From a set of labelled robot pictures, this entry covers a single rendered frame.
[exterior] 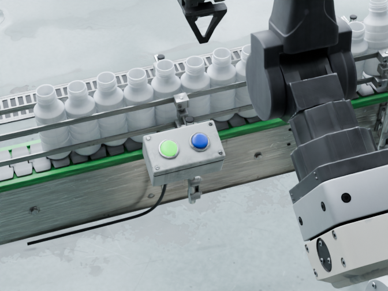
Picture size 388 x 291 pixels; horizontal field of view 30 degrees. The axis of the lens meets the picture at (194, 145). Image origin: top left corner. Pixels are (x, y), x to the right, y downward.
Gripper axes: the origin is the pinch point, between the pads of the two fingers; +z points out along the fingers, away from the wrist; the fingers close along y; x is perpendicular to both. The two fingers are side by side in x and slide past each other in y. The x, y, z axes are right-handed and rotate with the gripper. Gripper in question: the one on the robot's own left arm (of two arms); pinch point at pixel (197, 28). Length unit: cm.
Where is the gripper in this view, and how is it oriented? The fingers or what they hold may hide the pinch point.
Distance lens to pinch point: 120.4
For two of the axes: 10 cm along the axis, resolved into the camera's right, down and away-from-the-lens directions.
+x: 9.6, -2.1, 1.8
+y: 2.8, 6.8, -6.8
